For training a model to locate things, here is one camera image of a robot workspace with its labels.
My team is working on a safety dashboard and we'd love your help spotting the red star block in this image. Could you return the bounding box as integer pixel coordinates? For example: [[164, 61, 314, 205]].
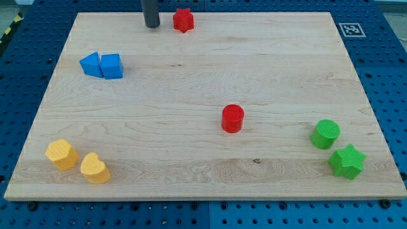
[[173, 8, 195, 33]]

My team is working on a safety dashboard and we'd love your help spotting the wooden board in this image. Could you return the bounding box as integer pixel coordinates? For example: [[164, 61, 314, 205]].
[[4, 12, 406, 202]]

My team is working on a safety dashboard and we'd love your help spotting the green star block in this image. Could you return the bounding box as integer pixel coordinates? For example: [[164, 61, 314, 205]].
[[328, 144, 367, 180]]

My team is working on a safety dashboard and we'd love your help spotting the red cylinder block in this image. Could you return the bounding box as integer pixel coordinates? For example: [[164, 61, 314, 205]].
[[221, 104, 245, 133]]

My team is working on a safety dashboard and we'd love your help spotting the blue cube block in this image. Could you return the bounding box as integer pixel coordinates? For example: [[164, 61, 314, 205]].
[[100, 53, 123, 80]]

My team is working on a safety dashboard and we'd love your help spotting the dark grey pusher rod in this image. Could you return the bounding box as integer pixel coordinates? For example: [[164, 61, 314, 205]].
[[141, 0, 160, 29]]

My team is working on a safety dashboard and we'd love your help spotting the yellow heart block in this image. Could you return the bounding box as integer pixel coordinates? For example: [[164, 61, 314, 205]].
[[80, 152, 111, 184]]

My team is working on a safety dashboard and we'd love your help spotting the blue triangle block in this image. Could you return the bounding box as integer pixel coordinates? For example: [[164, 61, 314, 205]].
[[79, 52, 104, 78]]

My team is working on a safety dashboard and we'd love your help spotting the green cylinder block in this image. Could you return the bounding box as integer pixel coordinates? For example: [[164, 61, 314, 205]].
[[310, 119, 341, 149]]

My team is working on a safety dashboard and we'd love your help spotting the yellow hexagon block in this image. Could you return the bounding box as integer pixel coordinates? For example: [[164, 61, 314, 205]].
[[45, 139, 79, 171]]

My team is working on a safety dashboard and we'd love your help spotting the white fiducial marker tag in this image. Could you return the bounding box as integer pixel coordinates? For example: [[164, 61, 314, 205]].
[[339, 22, 366, 38]]

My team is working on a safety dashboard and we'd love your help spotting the yellow black hazard tape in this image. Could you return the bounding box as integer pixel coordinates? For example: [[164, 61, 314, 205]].
[[1, 11, 24, 46]]

